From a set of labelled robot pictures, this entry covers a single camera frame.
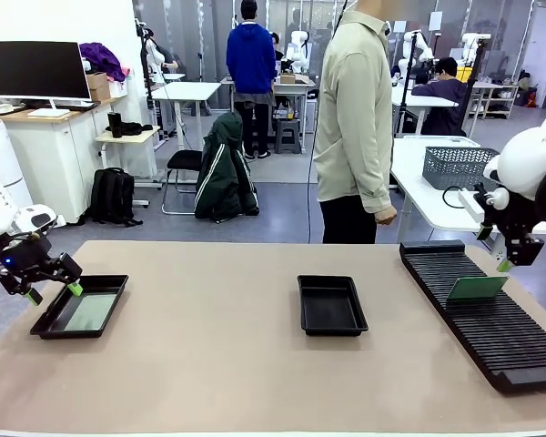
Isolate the white workbench desk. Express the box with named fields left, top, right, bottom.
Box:
left=220, top=75, right=318, bottom=137

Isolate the green perforated circuit board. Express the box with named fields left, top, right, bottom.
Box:
left=64, top=292, right=119, bottom=332
left=446, top=275, right=509, bottom=301

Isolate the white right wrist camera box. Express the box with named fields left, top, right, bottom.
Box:
left=457, top=189, right=484, bottom=224

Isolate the person in navy sweater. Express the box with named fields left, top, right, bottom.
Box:
left=411, top=56, right=470, bottom=137

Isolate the black cloth item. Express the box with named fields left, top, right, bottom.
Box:
left=117, top=120, right=155, bottom=137

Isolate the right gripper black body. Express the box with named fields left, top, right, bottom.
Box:
left=480, top=199, right=537, bottom=240

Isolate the black monitor with white stand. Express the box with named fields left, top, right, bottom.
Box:
left=0, top=40, right=92, bottom=110

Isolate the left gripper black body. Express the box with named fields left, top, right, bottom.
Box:
left=0, top=236, right=54, bottom=284

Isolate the black plastic ESD tray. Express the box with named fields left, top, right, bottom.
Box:
left=297, top=274, right=369, bottom=337
left=29, top=274, right=130, bottom=340

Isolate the dark green striped jacket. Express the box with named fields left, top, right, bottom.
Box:
left=193, top=112, right=260, bottom=224

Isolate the white rounded table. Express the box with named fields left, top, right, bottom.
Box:
left=390, top=135, right=546, bottom=263

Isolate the black camera cable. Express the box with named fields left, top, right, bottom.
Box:
left=441, top=185, right=465, bottom=209

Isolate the person's right forearm beige sleeve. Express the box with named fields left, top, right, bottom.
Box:
left=362, top=149, right=396, bottom=215

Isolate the white cabinet with wood top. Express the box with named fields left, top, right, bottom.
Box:
left=0, top=97, right=128, bottom=225

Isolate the white long desk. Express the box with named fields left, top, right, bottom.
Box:
left=390, top=84, right=460, bottom=137

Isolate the grey plastic stool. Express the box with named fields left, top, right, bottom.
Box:
left=273, top=117, right=304, bottom=155

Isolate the black metal frame chair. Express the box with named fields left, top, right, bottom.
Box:
left=161, top=148, right=206, bottom=216

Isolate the black tripod stand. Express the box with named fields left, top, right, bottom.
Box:
left=393, top=29, right=427, bottom=137

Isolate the small cardboard box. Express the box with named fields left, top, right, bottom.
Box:
left=85, top=71, right=111, bottom=103

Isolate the grey mesh basket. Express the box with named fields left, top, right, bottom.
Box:
left=421, top=146, right=501, bottom=192

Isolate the person in black top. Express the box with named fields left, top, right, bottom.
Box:
left=150, top=39, right=181, bottom=74

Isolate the white keyboard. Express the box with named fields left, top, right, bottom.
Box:
left=26, top=107, right=72, bottom=118

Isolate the person in beige shirt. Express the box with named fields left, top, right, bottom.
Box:
left=312, top=0, right=399, bottom=246

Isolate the person's right hand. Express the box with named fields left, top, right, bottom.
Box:
left=373, top=204, right=399, bottom=227

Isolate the purple jacket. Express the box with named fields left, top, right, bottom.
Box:
left=78, top=42, right=129, bottom=84

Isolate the white shelf cart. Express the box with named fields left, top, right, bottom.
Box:
left=466, top=79, right=520, bottom=120

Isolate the black slotted board rack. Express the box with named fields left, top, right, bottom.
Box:
left=399, top=239, right=546, bottom=395

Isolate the man in blue hoodie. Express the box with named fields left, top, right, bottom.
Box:
left=225, top=0, right=278, bottom=160

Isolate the small wood topped side table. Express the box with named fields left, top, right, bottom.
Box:
left=94, top=126, right=163, bottom=190

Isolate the black backpack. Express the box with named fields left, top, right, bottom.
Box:
left=88, top=167, right=144, bottom=228

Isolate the white standing desk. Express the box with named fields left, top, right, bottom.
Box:
left=150, top=81, right=223, bottom=151

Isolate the black hanging cable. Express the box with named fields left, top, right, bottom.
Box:
left=306, top=0, right=350, bottom=245

